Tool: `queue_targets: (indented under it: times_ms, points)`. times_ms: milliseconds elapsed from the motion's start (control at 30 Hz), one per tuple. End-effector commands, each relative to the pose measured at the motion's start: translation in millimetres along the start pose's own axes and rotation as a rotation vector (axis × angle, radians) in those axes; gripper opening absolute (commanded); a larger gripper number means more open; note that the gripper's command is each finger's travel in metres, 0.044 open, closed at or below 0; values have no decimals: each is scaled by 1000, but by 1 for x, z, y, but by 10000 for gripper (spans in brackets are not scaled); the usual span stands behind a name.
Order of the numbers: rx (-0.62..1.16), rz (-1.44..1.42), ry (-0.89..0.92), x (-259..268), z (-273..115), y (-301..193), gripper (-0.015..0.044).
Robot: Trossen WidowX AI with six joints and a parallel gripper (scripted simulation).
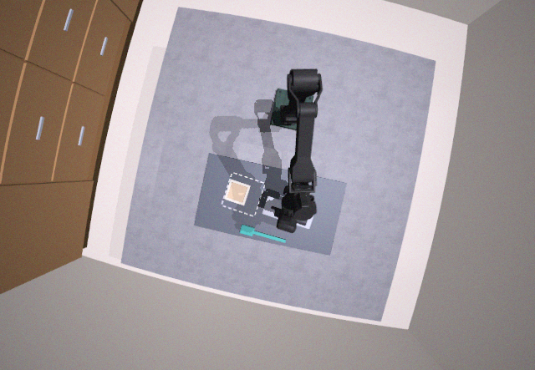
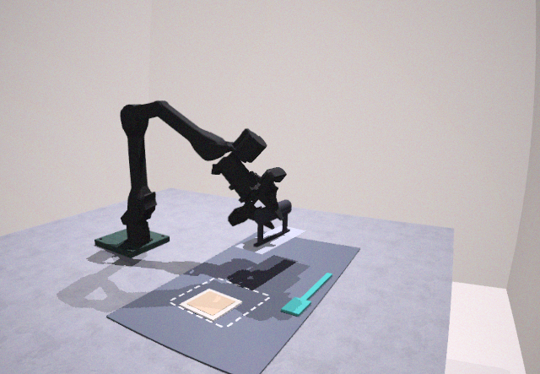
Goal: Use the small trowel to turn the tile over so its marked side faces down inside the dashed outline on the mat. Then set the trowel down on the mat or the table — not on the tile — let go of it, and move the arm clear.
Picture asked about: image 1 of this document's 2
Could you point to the beige square tile with dark square centre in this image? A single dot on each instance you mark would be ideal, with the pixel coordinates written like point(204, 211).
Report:
point(237, 192)

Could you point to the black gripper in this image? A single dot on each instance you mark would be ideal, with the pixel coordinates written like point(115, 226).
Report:
point(286, 220)

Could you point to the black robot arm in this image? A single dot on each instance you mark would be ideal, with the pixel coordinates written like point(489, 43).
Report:
point(302, 83)

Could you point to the turquoise flat trowel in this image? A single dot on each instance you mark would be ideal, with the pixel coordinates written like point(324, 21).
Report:
point(248, 230)

